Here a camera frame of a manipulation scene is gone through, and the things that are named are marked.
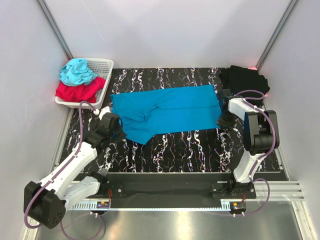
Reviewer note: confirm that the white plastic basket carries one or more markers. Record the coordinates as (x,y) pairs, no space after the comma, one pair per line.
(103,68)

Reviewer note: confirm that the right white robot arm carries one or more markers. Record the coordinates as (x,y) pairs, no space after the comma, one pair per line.
(260,137)

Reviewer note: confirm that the red t-shirt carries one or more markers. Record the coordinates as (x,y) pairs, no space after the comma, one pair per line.
(82,92)

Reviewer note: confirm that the right aluminium corner post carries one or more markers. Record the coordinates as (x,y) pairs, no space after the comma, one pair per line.
(276,33)

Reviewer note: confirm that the aluminium frame rail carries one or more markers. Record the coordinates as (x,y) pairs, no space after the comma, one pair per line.
(275,190)

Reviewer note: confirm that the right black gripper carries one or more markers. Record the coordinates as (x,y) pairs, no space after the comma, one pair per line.
(221,123)

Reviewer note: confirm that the black folded t-shirt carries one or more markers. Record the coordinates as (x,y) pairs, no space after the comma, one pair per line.
(238,79)

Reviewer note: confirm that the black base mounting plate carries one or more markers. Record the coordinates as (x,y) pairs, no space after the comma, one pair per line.
(161,205)

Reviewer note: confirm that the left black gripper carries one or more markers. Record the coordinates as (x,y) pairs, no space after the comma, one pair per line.
(122,134)

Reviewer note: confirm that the aluminium corner post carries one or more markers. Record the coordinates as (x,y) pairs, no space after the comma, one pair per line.
(42,4)
(276,33)

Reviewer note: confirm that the left aluminium corner post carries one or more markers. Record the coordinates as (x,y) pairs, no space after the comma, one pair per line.
(42,4)

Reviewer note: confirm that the pink folded cloth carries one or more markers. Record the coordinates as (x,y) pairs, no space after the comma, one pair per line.
(252,67)

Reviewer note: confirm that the blue t-shirt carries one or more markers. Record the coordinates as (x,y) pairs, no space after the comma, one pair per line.
(164,111)

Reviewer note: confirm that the light turquoise t-shirt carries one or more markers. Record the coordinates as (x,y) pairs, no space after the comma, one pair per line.
(76,72)

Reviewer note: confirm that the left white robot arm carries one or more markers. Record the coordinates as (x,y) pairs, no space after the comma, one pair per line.
(48,200)

